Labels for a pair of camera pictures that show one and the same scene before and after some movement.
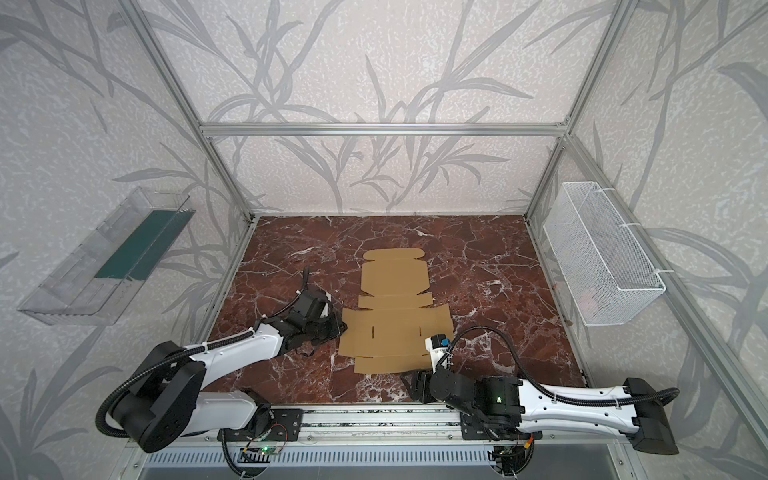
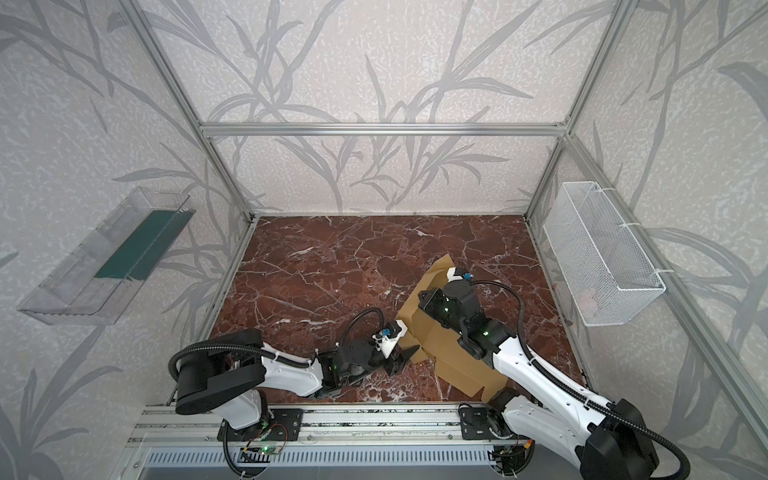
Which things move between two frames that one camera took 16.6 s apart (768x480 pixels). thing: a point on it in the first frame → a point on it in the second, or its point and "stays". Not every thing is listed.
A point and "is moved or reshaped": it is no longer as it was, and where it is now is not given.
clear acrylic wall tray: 92,283 stays
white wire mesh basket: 605,269 stays
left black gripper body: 327,320 → 382,360
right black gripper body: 422,384 → 432,302
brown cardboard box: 387,333 is moved or reshaped
